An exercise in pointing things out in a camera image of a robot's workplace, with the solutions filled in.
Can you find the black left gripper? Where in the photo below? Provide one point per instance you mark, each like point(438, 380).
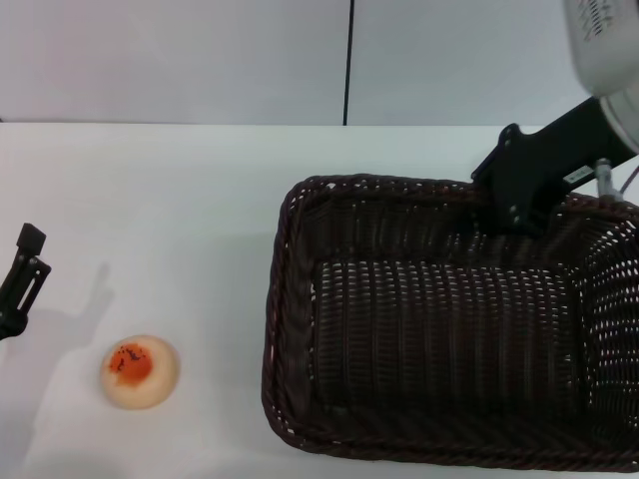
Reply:
point(11, 328)

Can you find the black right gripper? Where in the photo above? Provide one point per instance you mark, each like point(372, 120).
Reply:
point(544, 154)

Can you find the dark brown woven wicker basket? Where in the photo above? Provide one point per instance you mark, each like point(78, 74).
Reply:
point(449, 349)

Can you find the round bun with orange topping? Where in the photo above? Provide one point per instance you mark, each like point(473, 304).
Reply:
point(140, 371)

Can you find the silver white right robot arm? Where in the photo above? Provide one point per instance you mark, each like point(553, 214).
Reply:
point(599, 45)

